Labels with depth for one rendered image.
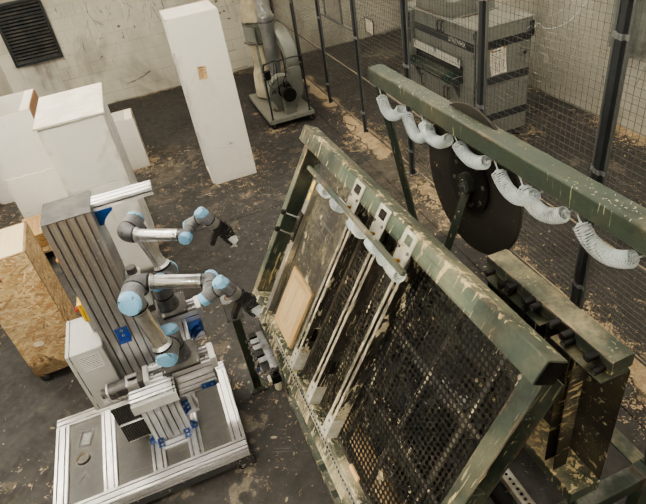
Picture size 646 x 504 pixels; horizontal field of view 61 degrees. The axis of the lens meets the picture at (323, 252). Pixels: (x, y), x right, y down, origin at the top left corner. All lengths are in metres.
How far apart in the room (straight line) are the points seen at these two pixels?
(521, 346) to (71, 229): 2.19
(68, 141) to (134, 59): 5.99
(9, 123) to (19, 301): 2.89
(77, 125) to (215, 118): 2.14
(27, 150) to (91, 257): 4.29
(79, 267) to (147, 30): 8.33
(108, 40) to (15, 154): 4.36
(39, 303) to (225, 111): 3.34
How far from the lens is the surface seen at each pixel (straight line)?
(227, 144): 7.14
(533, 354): 1.88
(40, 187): 7.45
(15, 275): 4.71
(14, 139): 7.27
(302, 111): 8.55
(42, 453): 4.85
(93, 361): 3.48
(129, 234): 3.47
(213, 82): 6.87
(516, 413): 2.01
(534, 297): 2.31
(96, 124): 5.34
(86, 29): 11.12
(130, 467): 4.13
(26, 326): 4.98
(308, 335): 3.14
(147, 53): 11.23
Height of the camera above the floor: 3.32
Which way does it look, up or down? 36 degrees down
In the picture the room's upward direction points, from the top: 10 degrees counter-clockwise
